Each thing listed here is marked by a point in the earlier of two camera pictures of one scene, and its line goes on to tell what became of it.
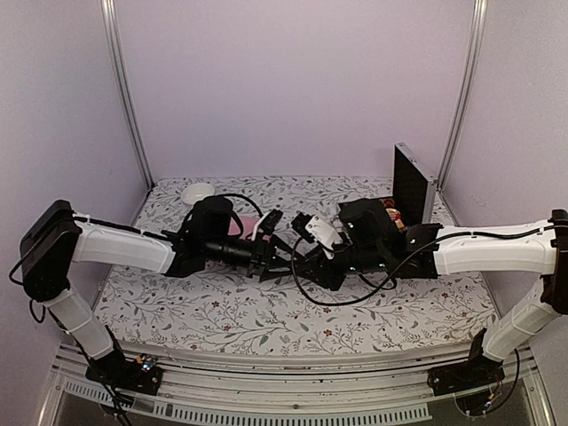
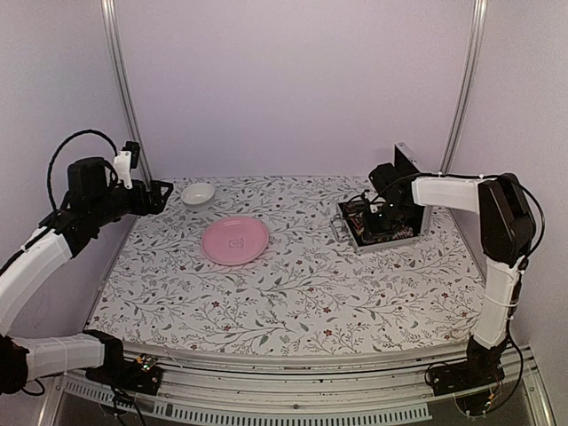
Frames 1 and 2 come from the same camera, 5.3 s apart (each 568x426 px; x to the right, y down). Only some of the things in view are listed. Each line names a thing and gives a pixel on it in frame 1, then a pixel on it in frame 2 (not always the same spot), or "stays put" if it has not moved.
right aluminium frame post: (477, 35) stays put
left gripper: (264, 259) to (144, 207)
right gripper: (323, 275) to (374, 228)
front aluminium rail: (285, 387) stays put
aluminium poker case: (414, 189) stays put
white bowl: (197, 192) stays put
